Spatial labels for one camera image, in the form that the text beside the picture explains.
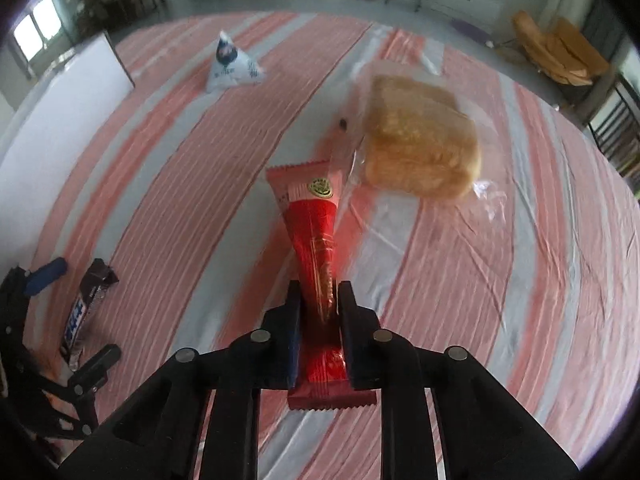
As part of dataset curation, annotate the bagged bread loaf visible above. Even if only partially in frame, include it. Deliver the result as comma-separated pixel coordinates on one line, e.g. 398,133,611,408
333,60,509,222

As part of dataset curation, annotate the purple floor mat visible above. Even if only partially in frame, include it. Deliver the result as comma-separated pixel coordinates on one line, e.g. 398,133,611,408
450,18,494,49

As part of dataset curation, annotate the white triangular snack pouch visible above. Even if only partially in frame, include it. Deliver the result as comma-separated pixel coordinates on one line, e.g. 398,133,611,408
205,30,265,93

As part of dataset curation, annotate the orange lounge chair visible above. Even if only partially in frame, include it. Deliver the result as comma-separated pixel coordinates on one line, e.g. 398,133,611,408
511,11,610,87

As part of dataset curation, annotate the dark wooden chair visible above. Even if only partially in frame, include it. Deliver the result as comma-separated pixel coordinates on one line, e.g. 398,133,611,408
588,75,639,182

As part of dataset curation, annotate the dark brown chocolate bar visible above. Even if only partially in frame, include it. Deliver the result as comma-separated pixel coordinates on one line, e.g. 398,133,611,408
60,258,119,372

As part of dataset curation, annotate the white foam board box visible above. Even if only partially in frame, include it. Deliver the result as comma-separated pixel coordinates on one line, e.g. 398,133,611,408
0,32,134,273

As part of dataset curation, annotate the striped pink grey tablecloth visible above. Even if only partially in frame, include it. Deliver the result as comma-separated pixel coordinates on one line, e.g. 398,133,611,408
25,12,639,463

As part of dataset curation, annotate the red cone snack pack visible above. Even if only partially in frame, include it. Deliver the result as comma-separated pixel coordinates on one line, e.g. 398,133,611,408
266,162,376,411

